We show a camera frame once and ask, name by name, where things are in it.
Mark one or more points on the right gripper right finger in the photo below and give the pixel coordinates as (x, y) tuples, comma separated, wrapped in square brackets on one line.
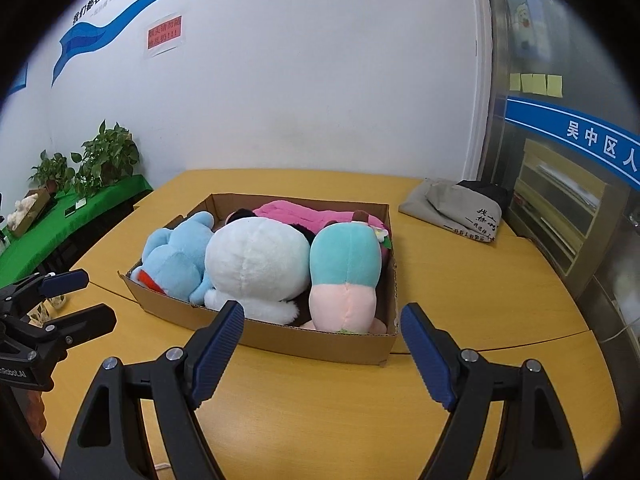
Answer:
[(534, 438)]

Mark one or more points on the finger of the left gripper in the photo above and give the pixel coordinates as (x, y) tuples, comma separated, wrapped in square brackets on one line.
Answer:
[(55, 338), (20, 297)]

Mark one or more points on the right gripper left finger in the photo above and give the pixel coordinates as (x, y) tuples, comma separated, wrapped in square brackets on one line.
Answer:
[(108, 439)]

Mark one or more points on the light blue plush toy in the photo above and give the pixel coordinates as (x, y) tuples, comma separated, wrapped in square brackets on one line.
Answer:
[(173, 260)]

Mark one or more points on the white panda plush toy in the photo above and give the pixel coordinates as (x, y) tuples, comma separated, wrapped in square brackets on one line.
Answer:
[(261, 263)]

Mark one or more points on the teal pink plush toy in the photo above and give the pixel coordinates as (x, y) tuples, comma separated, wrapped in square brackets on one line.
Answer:
[(345, 264)]

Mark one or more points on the pink plush bear toy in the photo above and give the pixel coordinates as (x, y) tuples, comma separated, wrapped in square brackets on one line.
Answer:
[(313, 220)]

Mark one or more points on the leaf pattern paper cup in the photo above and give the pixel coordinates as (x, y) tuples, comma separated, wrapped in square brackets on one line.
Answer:
[(46, 310)]

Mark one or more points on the small brown box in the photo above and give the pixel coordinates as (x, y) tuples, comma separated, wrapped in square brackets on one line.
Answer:
[(27, 211)]

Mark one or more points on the green cloth covered table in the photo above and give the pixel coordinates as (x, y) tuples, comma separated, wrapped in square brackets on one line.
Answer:
[(52, 229)]

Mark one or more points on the green potted plant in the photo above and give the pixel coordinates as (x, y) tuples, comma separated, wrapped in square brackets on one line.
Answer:
[(105, 160), (53, 173)]

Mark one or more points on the grey canvas bag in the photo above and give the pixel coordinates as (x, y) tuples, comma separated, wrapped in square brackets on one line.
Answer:
[(472, 209)]

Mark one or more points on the yellow sticky notes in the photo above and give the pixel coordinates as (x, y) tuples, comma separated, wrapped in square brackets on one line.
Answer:
[(539, 84)]

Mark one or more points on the red wall notice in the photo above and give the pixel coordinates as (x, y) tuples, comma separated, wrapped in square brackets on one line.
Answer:
[(164, 35)]

